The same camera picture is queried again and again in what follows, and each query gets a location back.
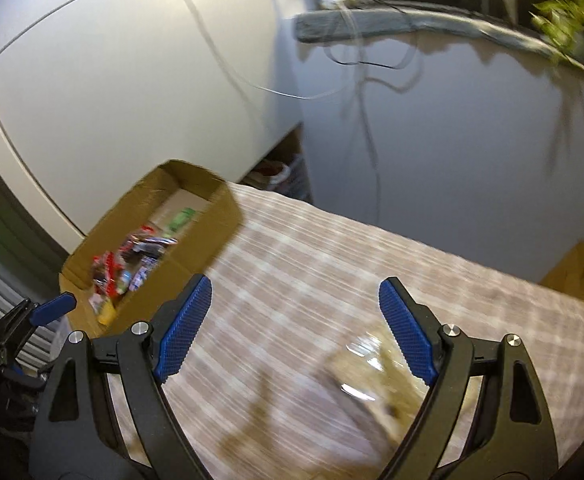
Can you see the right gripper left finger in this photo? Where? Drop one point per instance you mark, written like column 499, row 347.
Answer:
column 77, row 434

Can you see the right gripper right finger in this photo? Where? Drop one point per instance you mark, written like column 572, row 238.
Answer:
column 511, row 435

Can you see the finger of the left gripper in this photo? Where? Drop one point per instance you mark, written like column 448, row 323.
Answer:
column 18, row 325

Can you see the small green candy packet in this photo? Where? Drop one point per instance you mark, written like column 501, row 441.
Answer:
column 181, row 219

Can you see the yellow jelly cup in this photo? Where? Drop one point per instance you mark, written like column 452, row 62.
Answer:
column 107, row 313

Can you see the dark jelly red wrapper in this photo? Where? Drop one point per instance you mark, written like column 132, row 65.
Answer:
column 106, row 272

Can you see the clear pack of wafers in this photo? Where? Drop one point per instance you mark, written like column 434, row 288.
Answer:
column 374, row 384

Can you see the snickers bar in box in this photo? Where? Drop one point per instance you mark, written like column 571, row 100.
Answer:
column 152, row 246

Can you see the plaid table cloth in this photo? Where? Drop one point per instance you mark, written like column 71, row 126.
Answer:
column 296, row 283

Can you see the brown cardboard box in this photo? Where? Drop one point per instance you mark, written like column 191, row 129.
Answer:
column 145, row 210

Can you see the white cabinet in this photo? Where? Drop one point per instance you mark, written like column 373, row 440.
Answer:
column 96, row 93

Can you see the potted spider plant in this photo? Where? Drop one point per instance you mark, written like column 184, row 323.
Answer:
column 561, row 24

